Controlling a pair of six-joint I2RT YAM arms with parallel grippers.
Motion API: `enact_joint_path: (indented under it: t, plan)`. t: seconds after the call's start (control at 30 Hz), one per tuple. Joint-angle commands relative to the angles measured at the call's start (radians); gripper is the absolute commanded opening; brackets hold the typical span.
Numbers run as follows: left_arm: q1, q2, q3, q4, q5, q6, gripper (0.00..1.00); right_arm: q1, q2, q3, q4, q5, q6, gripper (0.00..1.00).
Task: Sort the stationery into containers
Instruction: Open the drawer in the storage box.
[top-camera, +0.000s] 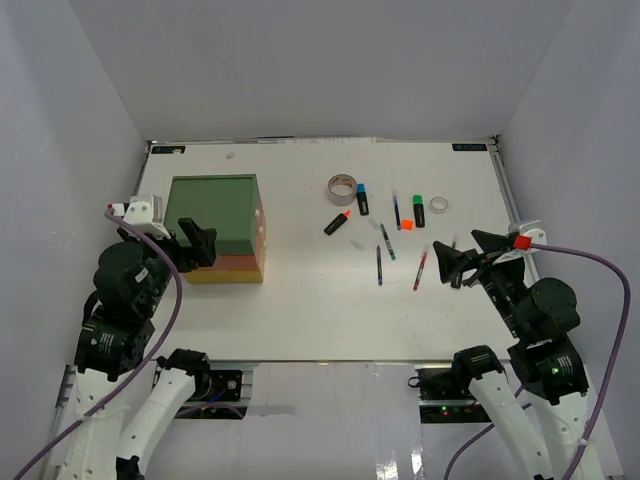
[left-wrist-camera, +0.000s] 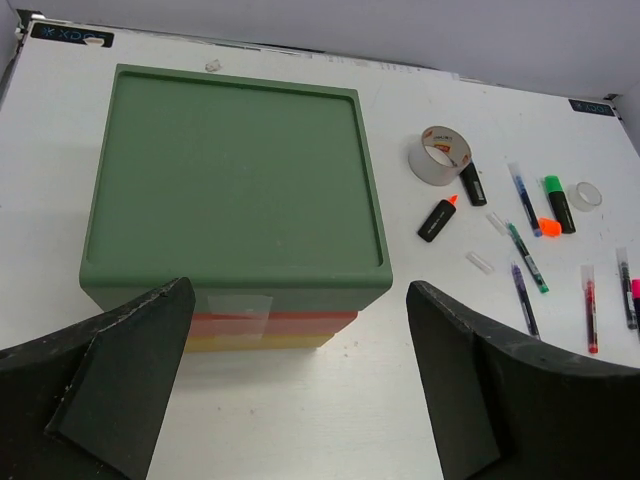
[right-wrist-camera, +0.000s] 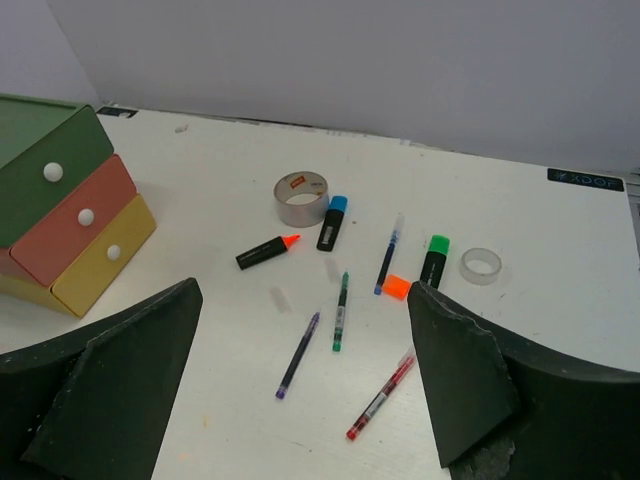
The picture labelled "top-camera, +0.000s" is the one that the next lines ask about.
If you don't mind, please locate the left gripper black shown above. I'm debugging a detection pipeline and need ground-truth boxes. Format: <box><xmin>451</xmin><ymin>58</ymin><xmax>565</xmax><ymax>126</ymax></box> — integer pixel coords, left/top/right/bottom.
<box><xmin>120</xmin><ymin>215</ymin><xmax>217</xmax><ymax>313</ymax></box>

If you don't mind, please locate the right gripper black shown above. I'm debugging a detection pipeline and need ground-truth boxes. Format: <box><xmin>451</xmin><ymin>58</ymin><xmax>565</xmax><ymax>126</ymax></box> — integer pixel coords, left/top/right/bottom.
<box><xmin>432</xmin><ymin>228</ymin><xmax>530</xmax><ymax>338</ymax></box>

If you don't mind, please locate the green drawer cabinet box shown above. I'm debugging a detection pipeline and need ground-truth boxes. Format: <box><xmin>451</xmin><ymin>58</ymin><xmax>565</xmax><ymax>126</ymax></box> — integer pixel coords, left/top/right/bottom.
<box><xmin>164</xmin><ymin>174</ymin><xmax>266</xmax><ymax>284</ymax></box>

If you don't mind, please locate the small clear tape roll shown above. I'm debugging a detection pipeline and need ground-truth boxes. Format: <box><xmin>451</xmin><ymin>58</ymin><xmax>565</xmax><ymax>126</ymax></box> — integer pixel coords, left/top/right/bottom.
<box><xmin>429</xmin><ymin>196</ymin><xmax>450</xmax><ymax>214</ymax></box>

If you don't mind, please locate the green cap black highlighter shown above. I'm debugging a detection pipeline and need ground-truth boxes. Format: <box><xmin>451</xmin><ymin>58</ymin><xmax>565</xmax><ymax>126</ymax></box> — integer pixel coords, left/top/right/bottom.
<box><xmin>412</xmin><ymin>194</ymin><xmax>426</xmax><ymax>228</ymax></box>

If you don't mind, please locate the blue cap black highlighter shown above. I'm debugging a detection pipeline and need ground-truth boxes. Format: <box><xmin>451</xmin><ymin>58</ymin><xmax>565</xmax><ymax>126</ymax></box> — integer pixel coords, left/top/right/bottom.
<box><xmin>356</xmin><ymin>183</ymin><xmax>370</xmax><ymax>216</ymax></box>

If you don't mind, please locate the grey duct tape roll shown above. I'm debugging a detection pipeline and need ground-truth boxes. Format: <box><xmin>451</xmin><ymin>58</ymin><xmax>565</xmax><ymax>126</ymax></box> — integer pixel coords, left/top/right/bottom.
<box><xmin>327</xmin><ymin>174</ymin><xmax>358</xmax><ymax>207</ymax></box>

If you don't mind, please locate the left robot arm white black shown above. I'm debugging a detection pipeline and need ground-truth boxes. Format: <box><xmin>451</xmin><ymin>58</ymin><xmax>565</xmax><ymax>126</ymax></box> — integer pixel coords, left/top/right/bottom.
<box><xmin>59</xmin><ymin>218</ymin><xmax>217</xmax><ymax>479</ymax></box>

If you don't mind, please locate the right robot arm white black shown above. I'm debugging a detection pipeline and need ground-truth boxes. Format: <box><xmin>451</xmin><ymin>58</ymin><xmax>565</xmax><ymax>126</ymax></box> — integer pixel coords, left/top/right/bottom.
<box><xmin>433</xmin><ymin>229</ymin><xmax>604</xmax><ymax>479</ymax></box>

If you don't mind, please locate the red pen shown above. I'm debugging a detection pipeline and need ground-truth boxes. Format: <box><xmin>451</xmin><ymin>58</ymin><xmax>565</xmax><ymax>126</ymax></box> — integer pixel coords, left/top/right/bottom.
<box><xmin>412</xmin><ymin>244</ymin><xmax>430</xmax><ymax>292</ymax></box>

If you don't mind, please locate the green pen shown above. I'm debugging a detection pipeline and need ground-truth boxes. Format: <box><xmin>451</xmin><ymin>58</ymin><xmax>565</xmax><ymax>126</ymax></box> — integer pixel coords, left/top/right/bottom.
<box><xmin>379</xmin><ymin>223</ymin><xmax>396</xmax><ymax>261</ymax></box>

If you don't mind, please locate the purple pen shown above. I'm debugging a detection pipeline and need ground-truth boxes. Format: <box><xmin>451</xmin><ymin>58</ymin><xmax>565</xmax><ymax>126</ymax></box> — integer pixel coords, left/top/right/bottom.
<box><xmin>375</xmin><ymin>245</ymin><xmax>384</xmax><ymax>286</ymax></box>

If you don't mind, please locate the blue pen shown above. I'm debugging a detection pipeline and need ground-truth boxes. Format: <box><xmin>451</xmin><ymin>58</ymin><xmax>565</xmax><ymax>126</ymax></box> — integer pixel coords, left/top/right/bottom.
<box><xmin>392</xmin><ymin>188</ymin><xmax>402</xmax><ymax>230</ymax></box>

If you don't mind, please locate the left black corner label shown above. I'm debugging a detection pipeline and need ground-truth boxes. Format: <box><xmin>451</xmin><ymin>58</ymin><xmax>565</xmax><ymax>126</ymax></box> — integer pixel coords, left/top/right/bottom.
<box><xmin>151</xmin><ymin>145</ymin><xmax>186</xmax><ymax>155</ymax></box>

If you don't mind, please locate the black corner label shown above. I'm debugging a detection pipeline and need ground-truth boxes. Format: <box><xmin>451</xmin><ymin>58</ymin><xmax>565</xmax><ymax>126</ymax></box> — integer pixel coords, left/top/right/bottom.
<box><xmin>151</xmin><ymin>145</ymin><xmax>186</xmax><ymax>155</ymax></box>
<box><xmin>452</xmin><ymin>143</ymin><xmax>488</xmax><ymax>152</ymax></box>

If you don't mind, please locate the right black corner label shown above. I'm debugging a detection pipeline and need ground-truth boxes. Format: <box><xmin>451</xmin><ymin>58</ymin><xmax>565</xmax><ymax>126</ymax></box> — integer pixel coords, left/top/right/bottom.
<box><xmin>452</xmin><ymin>143</ymin><xmax>488</xmax><ymax>152</ymax></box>

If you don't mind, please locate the clear pen cap lower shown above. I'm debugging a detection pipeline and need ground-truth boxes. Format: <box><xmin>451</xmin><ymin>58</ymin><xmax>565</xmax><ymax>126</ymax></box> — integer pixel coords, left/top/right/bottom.
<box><xmin>349</xmin><ymin>239</ymin><xmax>366</xmax><ymax>251</ymax></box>

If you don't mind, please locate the uncapped orange highlighter black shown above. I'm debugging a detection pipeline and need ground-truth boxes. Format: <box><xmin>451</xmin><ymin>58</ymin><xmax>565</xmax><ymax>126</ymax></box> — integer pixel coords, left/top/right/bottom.
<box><xmin>323</xmin><ymin>210</ymin><xmax>351</xmax><ymax>236</ymax></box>

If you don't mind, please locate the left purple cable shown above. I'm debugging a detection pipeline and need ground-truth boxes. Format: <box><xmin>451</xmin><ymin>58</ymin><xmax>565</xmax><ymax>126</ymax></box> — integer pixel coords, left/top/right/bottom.
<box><xmin>12</xmin><ymin>207</ymin><xmax>184</xmax><ymax>480</ymax></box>

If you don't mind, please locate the purple cable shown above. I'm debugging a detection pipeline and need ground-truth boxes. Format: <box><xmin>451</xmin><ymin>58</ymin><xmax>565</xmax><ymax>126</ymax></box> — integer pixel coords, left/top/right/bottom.
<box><xmin>443</xmin><ymin>242</ymin><xmax>632</xmax><ymax>480</ymax></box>
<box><xmin>12</xmin><ymin>207</ymin><xmax>184</xmax><ymax>480</ymax></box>

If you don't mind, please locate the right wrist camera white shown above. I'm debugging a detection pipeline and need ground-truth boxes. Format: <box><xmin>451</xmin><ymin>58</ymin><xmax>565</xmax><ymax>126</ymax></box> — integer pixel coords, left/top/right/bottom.
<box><xmin>497</xmin><ymin>220</ymin><xmax>547</xmax><ymax>263</ymax></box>

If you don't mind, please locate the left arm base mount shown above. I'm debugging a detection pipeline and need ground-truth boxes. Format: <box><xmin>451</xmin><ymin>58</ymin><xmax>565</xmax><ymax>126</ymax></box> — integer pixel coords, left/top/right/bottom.
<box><xmin>176</xmin><ymin>368</ymin><xmax>253</xmax><ymax>420</ymax></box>

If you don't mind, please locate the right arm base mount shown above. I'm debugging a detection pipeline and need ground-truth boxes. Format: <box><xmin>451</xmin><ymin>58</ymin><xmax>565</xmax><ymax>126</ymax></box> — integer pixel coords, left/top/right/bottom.
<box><xmin>407</xmin><ymin>368</ymin><xmax>490</xmax><ymax>425</ymax></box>

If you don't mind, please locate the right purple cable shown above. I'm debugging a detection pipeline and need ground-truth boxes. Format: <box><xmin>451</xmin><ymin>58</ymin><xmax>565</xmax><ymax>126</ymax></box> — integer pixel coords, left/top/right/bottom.
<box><xmin>443</xmin><ymin>242</ymin><xmax>632</xmax><ymax>480</ymax></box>

